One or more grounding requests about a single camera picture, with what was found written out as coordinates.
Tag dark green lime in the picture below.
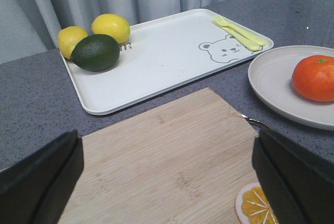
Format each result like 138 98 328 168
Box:
70 34 121 72

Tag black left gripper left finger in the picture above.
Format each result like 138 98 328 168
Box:
1 131 84 223

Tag metal cutting board handle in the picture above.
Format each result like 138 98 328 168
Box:
241 114 269 128

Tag beige round plate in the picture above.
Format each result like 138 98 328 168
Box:
248 45 333 131

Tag yellow lemon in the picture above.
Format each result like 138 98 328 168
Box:
91 14 130 44
58 26 88 60

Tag orange mandarin fruit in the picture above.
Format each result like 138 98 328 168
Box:
291 55 333 102

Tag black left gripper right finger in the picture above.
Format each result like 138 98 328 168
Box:
252 128 333 223

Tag yellow lemon right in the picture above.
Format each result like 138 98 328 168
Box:
91 14 130 44

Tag orange slice toy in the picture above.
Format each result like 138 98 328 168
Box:
235 182 279 223

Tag yellow plastic fork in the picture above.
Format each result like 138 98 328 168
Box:
213 15 266 46

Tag wooden cutting board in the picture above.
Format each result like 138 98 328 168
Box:
60 88 258 223

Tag white bear print tray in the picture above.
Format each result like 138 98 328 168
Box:
59 8 275 116

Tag yellow plastic spoon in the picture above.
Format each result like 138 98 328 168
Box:
215 22 266 51

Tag yellow lemon left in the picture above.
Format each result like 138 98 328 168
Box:
58 26 88 60

